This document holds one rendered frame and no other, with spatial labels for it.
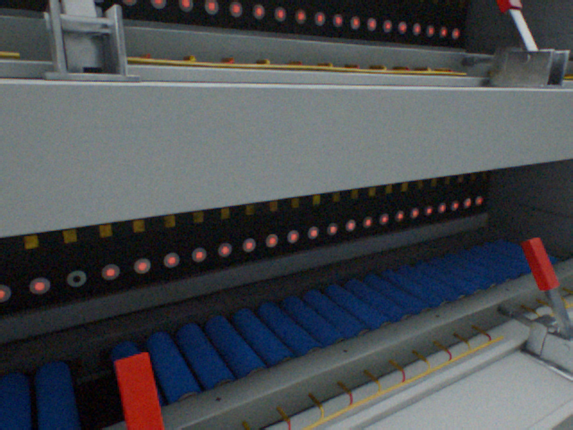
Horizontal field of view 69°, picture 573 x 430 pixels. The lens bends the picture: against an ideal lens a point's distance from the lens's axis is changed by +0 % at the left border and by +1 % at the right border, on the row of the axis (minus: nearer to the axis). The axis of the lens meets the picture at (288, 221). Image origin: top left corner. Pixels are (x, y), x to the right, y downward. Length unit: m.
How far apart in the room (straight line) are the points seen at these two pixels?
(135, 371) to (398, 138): 0.15
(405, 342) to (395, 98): 0.16
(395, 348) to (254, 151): 0.17
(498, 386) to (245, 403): 0.16
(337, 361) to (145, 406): 0.12
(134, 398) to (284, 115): 0.12
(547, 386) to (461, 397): 0.06
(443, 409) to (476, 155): 0.15
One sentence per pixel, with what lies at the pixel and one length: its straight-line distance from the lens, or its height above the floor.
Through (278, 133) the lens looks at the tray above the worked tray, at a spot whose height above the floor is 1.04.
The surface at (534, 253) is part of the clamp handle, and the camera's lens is 0.33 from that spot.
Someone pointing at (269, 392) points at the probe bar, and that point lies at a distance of 0.24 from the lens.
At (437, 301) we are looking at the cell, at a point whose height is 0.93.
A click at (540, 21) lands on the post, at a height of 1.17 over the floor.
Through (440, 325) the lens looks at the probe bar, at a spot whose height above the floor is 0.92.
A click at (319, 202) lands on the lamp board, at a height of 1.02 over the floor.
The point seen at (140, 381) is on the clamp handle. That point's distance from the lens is 0.17.
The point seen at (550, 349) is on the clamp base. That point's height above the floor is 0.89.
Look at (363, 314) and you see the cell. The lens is 0.32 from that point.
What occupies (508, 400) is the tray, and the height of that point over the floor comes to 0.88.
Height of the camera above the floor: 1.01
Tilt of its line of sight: 2 degrees down
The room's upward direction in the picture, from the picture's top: 9 degrees counter-clockwise
